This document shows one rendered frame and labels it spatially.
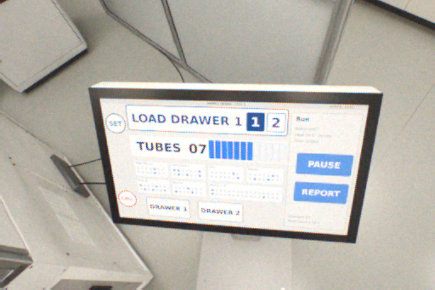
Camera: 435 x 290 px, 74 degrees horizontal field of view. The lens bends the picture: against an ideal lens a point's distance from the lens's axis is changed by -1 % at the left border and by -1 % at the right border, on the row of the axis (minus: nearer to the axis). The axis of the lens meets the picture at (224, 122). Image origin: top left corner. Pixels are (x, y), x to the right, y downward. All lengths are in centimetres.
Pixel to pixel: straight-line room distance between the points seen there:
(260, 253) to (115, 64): 168
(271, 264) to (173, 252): 50
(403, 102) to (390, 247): 89
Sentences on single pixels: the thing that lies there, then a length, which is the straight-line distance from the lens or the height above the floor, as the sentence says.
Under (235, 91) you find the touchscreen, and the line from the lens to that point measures 50.
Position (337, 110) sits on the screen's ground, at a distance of 52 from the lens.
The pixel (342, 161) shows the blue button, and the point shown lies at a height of 110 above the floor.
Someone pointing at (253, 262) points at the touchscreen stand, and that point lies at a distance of 157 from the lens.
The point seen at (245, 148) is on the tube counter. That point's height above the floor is 112.
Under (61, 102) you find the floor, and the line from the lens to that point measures 239.
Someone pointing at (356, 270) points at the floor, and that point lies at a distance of 168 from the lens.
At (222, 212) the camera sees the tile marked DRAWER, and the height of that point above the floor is 100.
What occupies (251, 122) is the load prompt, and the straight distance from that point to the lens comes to 52.
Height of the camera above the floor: 160
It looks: 60 degrees down
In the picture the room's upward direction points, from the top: 11 degrees counter-clockwise
